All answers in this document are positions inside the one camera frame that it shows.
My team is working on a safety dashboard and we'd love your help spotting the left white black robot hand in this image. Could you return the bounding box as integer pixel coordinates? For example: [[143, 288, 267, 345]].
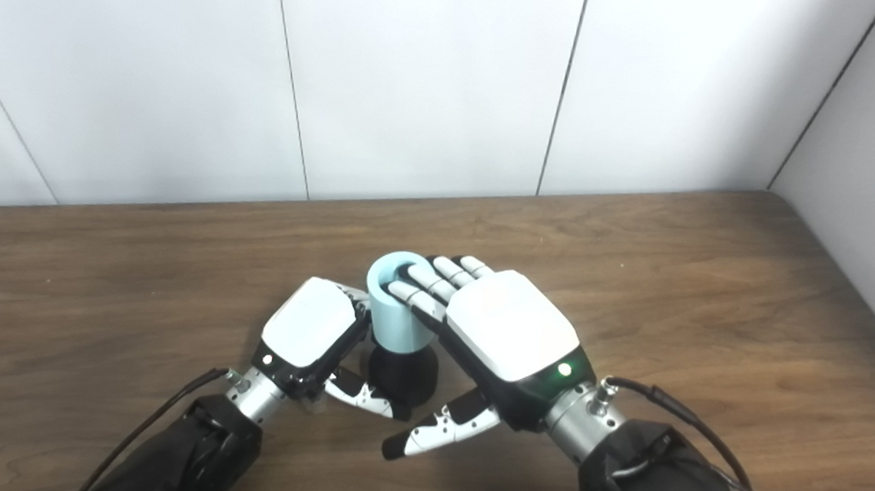
[[247, 272, 420, 421]]

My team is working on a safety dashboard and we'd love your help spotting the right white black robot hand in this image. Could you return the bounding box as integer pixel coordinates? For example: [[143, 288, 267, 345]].
[[375, 250, 606, 475]]

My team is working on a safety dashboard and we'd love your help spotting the light-blue cylindrical hose piece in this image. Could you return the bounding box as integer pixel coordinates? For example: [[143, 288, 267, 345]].
[[362, 249, 442, 355]]

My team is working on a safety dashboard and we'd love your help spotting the black flared nozzle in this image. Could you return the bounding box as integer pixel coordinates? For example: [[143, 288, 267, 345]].
[[365, 341, 441, 414]]

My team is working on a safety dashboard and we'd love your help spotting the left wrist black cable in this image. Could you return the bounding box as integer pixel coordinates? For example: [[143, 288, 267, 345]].
[[74, 358, 249, 491]]

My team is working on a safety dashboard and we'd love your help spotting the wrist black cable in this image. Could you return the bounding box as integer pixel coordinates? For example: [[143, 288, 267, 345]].
[[594, 375, 814, 491], [74, 358, 249, 491]]

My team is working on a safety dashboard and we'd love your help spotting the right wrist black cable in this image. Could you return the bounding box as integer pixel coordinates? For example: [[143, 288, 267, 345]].
[[594, 375, 814, 491]]

